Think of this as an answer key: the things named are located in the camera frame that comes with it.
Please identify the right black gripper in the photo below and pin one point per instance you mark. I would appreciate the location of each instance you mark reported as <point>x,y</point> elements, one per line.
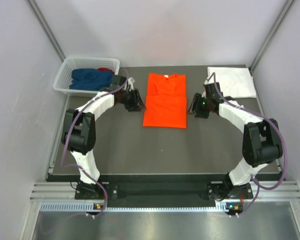
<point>199,113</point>

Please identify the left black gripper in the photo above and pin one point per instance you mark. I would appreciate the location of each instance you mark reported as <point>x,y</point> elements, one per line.
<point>136,103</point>

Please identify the orange t-shirt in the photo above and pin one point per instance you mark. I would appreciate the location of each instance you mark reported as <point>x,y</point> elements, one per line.
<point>166,101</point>

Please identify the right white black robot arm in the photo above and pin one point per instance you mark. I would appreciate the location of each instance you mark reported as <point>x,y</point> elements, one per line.
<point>261,144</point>

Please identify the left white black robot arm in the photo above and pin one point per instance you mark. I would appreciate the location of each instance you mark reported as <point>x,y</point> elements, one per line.
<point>79,125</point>

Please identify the white folded t-shirt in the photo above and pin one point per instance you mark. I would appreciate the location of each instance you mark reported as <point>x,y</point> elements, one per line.
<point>236,82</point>

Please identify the red t-shirt in basket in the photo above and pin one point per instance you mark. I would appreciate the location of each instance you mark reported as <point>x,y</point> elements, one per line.
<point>104,69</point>

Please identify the blue t-shirt in basket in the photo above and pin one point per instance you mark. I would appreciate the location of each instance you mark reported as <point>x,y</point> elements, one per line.
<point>89,79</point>

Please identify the white plastic basket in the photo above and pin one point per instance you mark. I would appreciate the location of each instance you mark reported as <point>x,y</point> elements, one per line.
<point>63,79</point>

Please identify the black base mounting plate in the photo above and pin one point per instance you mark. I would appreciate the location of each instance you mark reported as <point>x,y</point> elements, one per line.
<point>170,194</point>

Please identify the grey slotted cable duct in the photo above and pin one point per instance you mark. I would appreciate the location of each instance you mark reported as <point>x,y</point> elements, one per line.
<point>92,207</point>

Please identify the aluminium frame rail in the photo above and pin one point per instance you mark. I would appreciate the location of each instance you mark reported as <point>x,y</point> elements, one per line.
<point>62,191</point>

